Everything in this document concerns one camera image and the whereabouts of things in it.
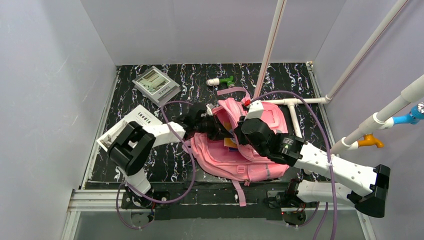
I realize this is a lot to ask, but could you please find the orange tap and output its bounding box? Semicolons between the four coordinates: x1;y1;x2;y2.
357;133;385;148

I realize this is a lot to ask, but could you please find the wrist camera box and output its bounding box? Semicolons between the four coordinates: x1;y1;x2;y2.
245;100;264;120
206;103;215;116

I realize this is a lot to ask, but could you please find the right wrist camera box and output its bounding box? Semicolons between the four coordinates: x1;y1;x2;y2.
245;100;264;120

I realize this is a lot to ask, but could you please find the green and white faucet toy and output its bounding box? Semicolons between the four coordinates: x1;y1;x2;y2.
206;75;235;88

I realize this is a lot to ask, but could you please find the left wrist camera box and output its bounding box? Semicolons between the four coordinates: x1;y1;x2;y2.
206;103;215;116

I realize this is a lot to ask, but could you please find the pink student backpack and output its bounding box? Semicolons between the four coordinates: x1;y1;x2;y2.
186;93;289;207

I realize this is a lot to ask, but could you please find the orange thin book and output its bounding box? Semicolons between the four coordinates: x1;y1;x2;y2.
223;122;238;149

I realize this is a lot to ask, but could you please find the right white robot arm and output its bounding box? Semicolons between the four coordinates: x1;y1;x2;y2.
234;116;391;218

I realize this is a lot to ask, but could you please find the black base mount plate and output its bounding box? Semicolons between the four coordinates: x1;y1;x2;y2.
118;181;317;222

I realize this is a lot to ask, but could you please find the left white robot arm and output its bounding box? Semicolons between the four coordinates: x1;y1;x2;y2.
103;103;232;197

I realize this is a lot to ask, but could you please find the white furniture catalogue book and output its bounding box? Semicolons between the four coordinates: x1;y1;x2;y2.
96;104;164;153

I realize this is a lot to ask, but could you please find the aluminium rail frame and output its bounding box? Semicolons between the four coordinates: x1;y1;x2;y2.
61;187;377;240

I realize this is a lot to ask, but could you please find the grey furniture catalogue book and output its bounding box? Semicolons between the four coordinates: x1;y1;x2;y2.
132;66;181;107

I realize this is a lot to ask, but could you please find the blue tap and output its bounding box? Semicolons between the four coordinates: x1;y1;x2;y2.
393;102;424;125

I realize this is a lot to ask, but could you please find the white PVC pipe frame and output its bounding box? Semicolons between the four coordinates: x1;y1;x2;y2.
271;0;424;144

